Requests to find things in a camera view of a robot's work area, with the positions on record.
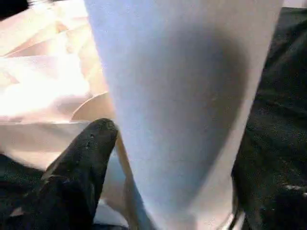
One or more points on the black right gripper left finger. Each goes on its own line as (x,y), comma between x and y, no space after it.
(72,187)

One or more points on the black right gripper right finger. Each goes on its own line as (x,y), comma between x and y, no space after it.
(283,206)

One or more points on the white plastic table leg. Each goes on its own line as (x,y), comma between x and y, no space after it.
(182,105)

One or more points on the black work mat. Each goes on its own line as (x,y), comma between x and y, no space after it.
(278,105)

